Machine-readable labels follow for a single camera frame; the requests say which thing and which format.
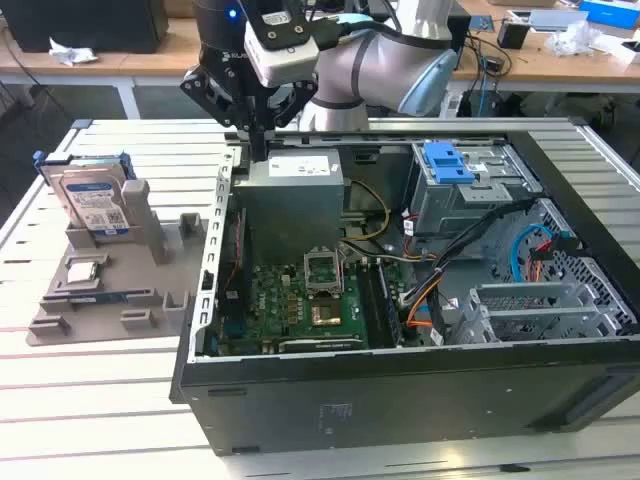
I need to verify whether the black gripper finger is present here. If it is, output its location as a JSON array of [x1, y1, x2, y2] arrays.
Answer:
[[261, 79, 318, 162], [179, 64, 263, 162]]

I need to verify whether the hard disk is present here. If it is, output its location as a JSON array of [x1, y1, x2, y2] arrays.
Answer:
[[32, 149, 137, 236]]

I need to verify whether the grey metal disk bay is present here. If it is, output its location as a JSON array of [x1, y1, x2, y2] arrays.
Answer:
[[452, 282, 626, 346]]

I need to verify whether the wooden desk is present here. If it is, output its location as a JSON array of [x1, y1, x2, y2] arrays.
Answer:
[[447, 0, 640, 96], [0, 17, 321, 121]]

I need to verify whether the grey power supply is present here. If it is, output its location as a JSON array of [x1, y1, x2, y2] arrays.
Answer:
[[232, 152, 347, 261]]

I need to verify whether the black computer tower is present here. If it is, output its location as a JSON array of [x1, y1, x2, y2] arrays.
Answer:
[[2, 0, 169, 55]]

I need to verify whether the crumpled white paper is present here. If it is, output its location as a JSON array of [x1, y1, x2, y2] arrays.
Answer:
[[48, 37, 99, 67]]

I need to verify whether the blue plastic latch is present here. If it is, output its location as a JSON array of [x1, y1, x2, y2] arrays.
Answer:
[[422, 141, 476, 185]]

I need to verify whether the metal socket cover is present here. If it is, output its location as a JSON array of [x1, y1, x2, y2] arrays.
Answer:
[[303, 249, 346, 298]]

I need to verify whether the grey metal drive cage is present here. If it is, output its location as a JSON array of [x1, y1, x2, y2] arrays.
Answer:
[[407, 142, 544, 261]]

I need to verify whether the small black box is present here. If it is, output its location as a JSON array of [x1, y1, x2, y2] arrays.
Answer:
[[497, 19, 531, 50]]

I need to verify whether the green motherboard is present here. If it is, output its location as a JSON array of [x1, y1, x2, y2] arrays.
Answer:
[[214, 259, 419, 356]]

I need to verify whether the silver CPU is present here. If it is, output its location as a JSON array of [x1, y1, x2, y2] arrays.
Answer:
[[67, 262, 99, 284]]

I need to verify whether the black RAM slot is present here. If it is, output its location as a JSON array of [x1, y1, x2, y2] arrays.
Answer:
[[375, 262, 405, 347], [355, 263, 385, 350]]

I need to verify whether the CPU socket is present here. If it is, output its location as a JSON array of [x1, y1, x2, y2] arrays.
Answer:
[[309, 298, 344, 330]]

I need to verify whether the RAM stick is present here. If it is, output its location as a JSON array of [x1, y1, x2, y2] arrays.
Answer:
[[42, 291, 129, 306]]

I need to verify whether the grey parts rack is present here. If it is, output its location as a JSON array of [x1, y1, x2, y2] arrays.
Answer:
[[24, 179, 211, 347]]

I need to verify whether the black expansion slot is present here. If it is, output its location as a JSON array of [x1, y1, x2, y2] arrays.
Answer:
[[277, 337, 366, 352]]

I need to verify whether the clear plastic bag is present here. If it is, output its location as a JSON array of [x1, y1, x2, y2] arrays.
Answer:
[[544, 22, 626, 56]]

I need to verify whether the blue box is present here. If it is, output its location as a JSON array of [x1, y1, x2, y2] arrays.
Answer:
[[579, 0, 640, 26]]

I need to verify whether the black PC case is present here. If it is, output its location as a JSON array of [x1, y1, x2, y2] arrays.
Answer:
[[169, 115, 640, 457]]

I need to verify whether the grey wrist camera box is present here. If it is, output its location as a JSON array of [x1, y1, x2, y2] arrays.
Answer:
[[243, 8, 334, 89]]

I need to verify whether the yellow black wire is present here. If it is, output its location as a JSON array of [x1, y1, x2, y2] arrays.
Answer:
[[342, 179, 394, 246]]

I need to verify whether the grey wire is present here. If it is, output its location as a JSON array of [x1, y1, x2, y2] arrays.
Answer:
[[342, 239, 439, 264]]

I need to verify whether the black wire bundle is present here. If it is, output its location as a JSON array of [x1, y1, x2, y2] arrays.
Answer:
[[429, 199, 539, 301]]

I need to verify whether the blue wire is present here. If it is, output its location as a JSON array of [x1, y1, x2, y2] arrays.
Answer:
[[509, 223, 571, 286]]

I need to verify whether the red orange wire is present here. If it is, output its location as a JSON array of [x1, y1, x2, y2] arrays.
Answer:
[[524, 239, 554, 286]]

